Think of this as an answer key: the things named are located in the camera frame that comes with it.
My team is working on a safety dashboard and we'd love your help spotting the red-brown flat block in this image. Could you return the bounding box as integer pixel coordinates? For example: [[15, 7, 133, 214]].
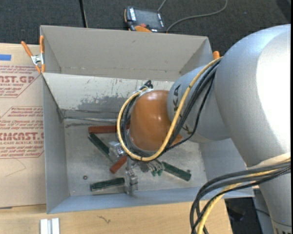
[[109, 155, 128, 174], [88, 125, 130, 135]]

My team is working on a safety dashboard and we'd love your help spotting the grey metal bin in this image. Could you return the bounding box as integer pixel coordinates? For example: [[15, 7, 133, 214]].
[[40, 25, 256, 215]]

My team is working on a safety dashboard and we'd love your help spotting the dark green flat block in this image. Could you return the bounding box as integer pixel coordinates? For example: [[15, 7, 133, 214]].
[[160, 161, 192, 182], [87, 133, 114, 162], [89, 177, 126, 192]]

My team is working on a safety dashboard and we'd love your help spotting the brown cardboard board red print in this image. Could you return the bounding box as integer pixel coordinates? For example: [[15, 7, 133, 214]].
[[0, 42, 47, 211]]

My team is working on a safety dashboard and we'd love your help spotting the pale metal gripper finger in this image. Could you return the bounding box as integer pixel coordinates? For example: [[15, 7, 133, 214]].
[[124, 170, 139, 195], [108, 141, 126, 158]]

